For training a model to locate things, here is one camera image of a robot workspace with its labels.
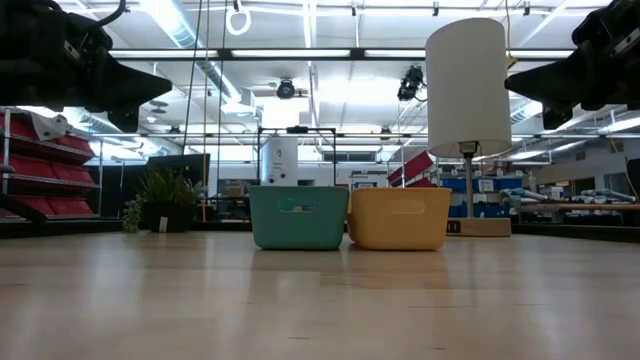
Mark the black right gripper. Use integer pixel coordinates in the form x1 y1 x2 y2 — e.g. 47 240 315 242
504 0 640 132

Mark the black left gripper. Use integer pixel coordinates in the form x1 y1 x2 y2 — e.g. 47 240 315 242
0 0 174 134

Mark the yellow plastic bin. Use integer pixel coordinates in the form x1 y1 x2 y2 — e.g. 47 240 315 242
346 186 453 252

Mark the teal plastic bin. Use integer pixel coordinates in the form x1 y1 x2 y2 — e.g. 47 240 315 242
248 185 351 252

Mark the white shade wooden base lamp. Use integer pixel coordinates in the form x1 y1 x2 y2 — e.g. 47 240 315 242
424 17 514 238

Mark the potted green succulent plant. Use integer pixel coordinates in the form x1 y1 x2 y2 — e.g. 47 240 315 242
122 166 209 235

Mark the background wooden workbench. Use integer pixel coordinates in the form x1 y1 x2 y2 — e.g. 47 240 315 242
514 187 640 226

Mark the red bin storage rack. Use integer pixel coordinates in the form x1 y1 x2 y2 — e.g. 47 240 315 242
0 107 101 224

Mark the red tilted bin rack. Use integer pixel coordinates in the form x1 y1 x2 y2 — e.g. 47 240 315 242
386 151 437 190

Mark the white cylindrical tank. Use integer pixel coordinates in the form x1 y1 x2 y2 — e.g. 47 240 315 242
259 136 300 188

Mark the white hanging ring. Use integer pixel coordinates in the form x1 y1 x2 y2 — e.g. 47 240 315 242
224 6 253 37

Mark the black aluminium table frame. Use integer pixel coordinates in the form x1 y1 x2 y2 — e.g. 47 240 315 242
0 218 640 245

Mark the black camera on mount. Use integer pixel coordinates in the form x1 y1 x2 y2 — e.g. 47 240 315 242
396 64 428 103

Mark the black round ceiling camera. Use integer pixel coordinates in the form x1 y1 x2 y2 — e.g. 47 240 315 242
275 77 298 100

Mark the black overhead frame bar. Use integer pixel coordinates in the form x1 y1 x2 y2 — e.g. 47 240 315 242
107 47 576 62

